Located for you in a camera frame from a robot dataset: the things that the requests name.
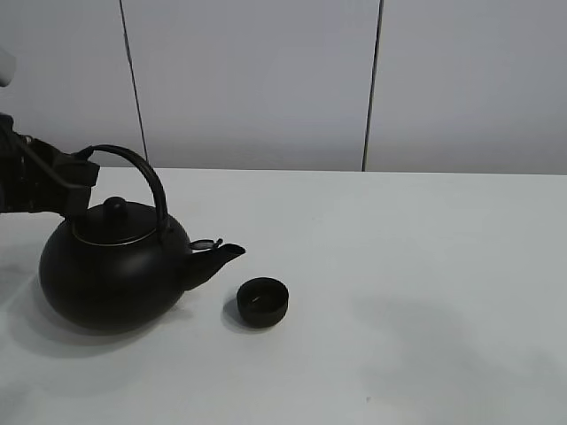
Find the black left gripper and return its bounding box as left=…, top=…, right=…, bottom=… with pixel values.
left=1, top=113, right=100, bottom=220

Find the black round teapot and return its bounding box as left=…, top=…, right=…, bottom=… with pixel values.
left=39, top=144, right=245, bottom=332

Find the small black teacup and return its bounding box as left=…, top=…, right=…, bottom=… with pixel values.
left=236, top=277, right=289, bottom=328

